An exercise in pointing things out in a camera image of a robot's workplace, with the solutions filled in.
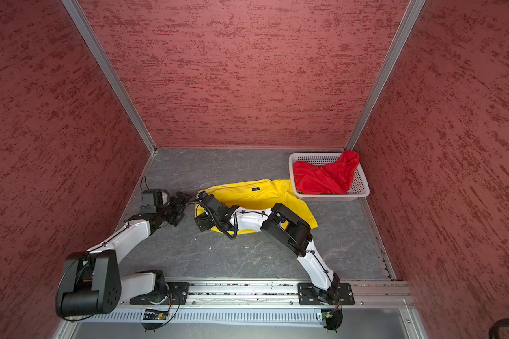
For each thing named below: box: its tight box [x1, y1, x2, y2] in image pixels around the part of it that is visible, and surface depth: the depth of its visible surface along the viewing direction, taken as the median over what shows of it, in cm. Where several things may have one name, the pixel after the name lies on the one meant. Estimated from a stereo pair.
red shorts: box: [292, 150, 360, 195], surface depth 98 cm
